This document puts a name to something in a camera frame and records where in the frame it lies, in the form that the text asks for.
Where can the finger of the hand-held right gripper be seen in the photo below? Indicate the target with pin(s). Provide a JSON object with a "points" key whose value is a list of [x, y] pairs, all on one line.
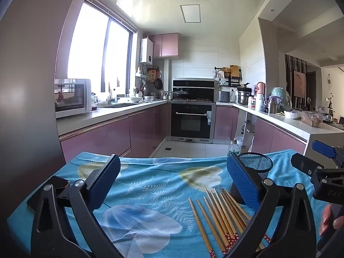
{"points": [[303, 164], [322, 148]]}

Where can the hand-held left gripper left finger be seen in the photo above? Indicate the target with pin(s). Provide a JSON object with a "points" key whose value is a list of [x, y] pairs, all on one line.
{"points": [[103, 182]]}

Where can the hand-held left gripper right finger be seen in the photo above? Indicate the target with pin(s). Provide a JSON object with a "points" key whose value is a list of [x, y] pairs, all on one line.
{"points": [[242, 180]]}

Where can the black mesh utensil holder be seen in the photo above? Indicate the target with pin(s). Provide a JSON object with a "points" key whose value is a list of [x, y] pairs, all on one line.
{"points": [[255, 162]]}

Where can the bunch of bamboo chopsticks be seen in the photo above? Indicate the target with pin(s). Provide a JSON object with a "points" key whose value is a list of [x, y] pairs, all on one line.
{"points": [[224, 215]]}

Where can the person's right hand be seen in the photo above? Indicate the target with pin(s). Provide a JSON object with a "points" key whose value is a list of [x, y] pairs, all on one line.
{"points": [[329, 219]]}

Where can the clear plastic food container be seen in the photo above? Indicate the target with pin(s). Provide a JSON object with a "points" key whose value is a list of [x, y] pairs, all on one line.
{"points": [[312, 118]]}

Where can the clear plastic bottle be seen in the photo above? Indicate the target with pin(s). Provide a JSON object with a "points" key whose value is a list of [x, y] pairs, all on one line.
{"points": [[234, 148]]}

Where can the pink base cabinet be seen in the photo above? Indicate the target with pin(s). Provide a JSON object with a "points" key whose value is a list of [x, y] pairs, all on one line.
{"points": [[279, 139], [225, 123], [107, 137]]}

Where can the white bowl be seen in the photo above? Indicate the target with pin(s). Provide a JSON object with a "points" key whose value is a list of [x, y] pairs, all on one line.
{"points": [[292, 115]]}

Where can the black smartphone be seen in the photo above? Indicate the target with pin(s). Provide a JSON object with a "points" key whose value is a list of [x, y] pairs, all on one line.
{"points": [[57, 182]]}

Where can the blue floral tablecloth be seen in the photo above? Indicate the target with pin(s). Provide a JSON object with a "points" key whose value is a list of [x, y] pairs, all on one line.
{"points": [[150, 188]]}

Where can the steel flask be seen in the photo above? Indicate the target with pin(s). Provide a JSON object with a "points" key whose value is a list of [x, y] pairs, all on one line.
{"points": [[272, 107]]}

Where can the green food cover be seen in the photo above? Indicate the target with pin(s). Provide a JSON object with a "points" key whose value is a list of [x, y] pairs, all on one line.
{"points": [[280, 96]]}

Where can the black built-in oven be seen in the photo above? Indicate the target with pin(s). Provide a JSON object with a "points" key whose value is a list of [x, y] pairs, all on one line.
{"points": [[192, 123]]}

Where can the white bottle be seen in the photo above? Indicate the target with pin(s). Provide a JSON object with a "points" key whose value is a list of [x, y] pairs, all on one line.
{"points": [[260, 102]]}

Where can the steel sink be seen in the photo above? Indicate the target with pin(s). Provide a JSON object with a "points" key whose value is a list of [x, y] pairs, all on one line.
{"points": [[118, 105]]}

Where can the steel steamer pot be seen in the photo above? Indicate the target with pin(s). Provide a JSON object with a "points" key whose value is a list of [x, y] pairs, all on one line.
{"points": [[243, 98]]}

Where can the silver rice cooker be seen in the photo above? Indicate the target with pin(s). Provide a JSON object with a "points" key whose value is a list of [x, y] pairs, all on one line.
{"points": [[224, 96]]}

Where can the pink thermos jug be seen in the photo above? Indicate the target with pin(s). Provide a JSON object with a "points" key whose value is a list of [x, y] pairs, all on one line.
{"points": [[260, 87]]}

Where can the white microwave oven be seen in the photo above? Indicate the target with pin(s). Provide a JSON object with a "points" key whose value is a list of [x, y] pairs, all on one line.
{"points": [[80, 96]]}

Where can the steel basin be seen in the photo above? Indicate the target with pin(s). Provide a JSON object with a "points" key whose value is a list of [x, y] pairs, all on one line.
{"points": [[149, 97]]}

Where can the black lidded wok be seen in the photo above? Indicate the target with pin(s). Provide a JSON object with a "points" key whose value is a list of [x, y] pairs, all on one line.
{"points": [[180, 94]]}

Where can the black range hood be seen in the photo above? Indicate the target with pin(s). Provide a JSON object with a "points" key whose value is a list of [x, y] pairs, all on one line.
{"points": [[193, 84]]}

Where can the wooden cutting board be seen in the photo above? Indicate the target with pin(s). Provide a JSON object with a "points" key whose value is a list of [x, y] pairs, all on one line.
{"points": [[234, 71]]}

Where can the hanging frying pan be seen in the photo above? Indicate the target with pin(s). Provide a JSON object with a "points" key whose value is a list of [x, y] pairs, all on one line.
{"points": [[158, 83]]}

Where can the grey refrigerator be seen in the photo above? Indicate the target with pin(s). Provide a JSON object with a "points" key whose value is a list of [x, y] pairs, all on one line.
{"points": [[29, 86]]}

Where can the kitchen window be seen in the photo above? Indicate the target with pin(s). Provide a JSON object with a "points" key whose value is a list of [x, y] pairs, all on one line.
{"points": [[88, 45]]}

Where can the white water heater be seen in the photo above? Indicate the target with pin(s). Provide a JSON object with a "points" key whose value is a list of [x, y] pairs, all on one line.
{"points": [[147, 51]]}

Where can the ceiling light panel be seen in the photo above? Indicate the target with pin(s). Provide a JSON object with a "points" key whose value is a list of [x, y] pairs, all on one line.
{"points": [[190, 13]]}

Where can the framed wall picture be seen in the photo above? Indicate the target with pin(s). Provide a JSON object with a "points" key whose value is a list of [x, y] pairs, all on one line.
{"points": [[299, 83]]}

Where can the striped wall panel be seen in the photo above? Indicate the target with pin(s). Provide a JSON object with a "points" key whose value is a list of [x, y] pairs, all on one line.
{"points": [[289, 80]]}

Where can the black wall rack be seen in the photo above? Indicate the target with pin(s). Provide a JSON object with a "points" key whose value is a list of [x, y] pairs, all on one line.
{"points": [[228, 82]]}

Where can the pink wall cabinet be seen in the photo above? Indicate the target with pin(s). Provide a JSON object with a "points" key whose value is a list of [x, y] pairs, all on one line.
{"points": [[169, 44]]}

